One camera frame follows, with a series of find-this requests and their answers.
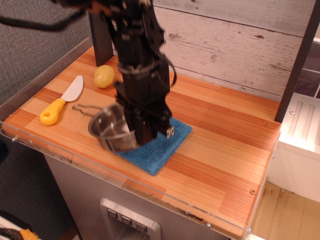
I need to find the dark left shelf post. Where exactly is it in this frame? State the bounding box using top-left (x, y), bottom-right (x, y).
top-left (88, 13), bottom-right (114, 67)

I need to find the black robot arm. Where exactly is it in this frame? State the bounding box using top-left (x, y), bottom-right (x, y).
top-left (57, 0), bottom-right (176, 145)

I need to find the clear acrylic table guard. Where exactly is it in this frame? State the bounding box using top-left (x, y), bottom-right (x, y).
top-left (2, 114), bottom-right (280, 239)

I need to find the blue folded cloth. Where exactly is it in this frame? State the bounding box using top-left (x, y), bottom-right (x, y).
top-left (116, 118), bottom-right (193, 176)

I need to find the yellow handled toy knife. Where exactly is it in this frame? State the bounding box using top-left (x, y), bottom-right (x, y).
top-left (39, 75), bottom-right (84, 126)

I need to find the silver steel pot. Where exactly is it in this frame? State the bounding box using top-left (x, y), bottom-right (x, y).
top-left (72, 102), bottom-right (139, 153)

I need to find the yellow toy potato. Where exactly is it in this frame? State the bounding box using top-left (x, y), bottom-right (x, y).
top-left (94, 65), bottom-right (115, 89)

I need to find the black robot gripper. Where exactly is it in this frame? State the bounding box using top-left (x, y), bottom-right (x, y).
top-left (114, 62), bottom-right (175, 146)

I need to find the orange fuzzy object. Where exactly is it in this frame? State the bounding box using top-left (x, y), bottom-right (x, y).
top-left (15, 229), bottom-right (39, 240)

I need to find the grey toy fridge cabinet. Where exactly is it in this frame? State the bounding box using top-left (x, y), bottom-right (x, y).
top-left (45, 156), bottom-right (227, 240)

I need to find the silver dispenser panel with buttons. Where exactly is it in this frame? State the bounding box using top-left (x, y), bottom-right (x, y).
top-left (99, 197), bottom-right (162, 240)

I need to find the dark right shelf post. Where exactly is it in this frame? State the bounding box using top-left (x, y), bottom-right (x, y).
top-left (274, 0), bottom-right (320, 123)

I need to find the white toy sink unit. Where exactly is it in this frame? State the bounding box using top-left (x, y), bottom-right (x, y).
top-left (267, 93), bottom-right (320, 202)

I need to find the dark shelf post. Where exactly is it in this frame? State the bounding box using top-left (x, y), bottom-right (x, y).
top-left (274, 0), bottom-right (320, 123)
top-left (88, 13), bottom-right (114, 67)

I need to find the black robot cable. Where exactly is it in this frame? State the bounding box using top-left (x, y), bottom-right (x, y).
top-left (0, 7), bottom-right (88, 32)

